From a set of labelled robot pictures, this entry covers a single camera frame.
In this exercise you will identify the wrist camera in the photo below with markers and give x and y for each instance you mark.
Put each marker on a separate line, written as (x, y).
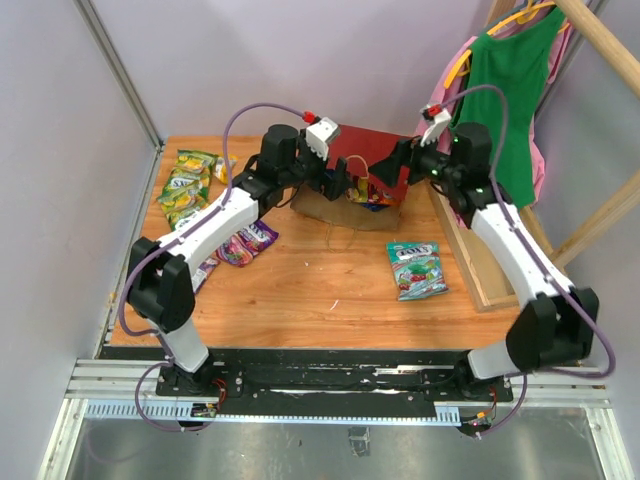
(320, 135)
(437, 119)

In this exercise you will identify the red snack packet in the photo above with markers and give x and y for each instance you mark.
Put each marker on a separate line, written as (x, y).
(242, 247)

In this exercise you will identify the yellow clothes hanger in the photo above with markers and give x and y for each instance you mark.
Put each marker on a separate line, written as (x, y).
(526, 14)

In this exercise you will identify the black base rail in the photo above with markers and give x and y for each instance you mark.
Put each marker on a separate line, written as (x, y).
(431, 375)

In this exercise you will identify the purple snack packet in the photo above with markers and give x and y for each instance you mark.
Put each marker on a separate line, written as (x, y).
(203, 273)

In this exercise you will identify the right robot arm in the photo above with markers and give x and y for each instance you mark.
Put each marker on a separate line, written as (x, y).
(554, 325)

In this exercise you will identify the green tank top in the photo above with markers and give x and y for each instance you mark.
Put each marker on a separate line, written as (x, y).
(513, 72)

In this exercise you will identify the wooden clothes rack frame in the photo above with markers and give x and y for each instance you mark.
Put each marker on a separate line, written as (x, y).
(599, 50)

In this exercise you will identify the blue Doritos chips packet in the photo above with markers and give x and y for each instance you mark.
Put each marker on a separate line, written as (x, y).
(355, 189)

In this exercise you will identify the white cable duct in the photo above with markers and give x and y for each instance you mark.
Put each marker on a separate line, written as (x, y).
(397, 411)

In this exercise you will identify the orange Fox's fruits packet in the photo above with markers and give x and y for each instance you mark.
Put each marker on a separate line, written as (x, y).
(369, 194)

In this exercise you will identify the red brown paper bag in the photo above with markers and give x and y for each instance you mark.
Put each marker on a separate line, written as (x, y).
(340, 225)

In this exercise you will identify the yellow snack packet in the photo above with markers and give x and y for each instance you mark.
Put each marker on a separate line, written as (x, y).
(222, 168)

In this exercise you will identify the teal candy packet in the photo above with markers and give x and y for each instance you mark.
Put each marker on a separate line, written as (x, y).
(417, 269)

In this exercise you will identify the aluminium corner post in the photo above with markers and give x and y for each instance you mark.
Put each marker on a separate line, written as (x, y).
(102, 38)

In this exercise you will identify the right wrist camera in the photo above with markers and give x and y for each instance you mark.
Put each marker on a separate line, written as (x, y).
(437, 119)

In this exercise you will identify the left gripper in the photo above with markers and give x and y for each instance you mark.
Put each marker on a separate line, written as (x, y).
(337, 186)

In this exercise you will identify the pink shirt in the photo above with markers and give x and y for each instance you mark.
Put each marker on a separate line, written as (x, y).
(439, 94)

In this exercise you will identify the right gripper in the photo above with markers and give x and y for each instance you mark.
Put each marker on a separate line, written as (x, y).
(388, 169)

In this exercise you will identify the green Fox's candy packet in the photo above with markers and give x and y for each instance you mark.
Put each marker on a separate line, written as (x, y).
(195, 161)

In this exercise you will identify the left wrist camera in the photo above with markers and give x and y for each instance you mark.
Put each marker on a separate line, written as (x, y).
(320, 135)

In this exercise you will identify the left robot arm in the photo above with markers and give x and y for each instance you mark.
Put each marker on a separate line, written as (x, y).
(159, 284)

